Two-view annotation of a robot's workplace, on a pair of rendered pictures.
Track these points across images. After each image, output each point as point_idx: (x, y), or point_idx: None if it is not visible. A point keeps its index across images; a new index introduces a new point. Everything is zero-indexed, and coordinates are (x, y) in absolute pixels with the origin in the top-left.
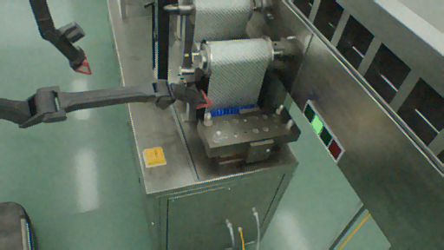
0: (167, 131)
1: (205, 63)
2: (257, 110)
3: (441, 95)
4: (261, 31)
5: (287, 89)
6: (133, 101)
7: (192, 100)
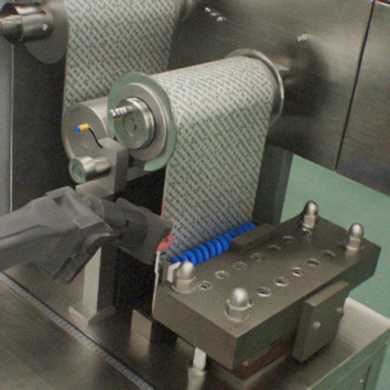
0: (63, 359)
1: (153, 129)
2: (269, 230)
3: None
4: (193, 62)
5: (320, 161)
6: (23, 257)
7: (142, 232)
